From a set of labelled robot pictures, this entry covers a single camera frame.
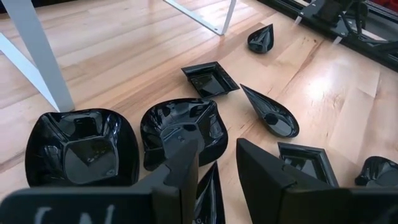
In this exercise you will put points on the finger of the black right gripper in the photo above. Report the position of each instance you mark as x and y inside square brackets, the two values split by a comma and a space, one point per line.
[311, 9]
[343, 33]

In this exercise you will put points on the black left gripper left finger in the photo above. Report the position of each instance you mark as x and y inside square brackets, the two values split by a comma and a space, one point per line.
[93, 205]

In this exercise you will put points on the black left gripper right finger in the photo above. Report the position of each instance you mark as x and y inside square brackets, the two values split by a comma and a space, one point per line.
[311, 208]

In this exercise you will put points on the black square mini plate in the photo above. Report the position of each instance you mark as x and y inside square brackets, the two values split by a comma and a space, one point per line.
[210, 82]
[311, 161]

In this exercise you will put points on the black wavy mini plate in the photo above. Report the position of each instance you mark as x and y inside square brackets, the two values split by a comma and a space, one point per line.
[377, 172]
[81, 149]
[180, 124]

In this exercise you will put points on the black teardrop mini plate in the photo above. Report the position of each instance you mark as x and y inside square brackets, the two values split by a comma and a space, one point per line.
[261, 40]
[273, 118]
[210, 199]

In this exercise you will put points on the white perforated shelf riser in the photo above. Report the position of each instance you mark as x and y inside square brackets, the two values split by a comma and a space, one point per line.
[40, 62]

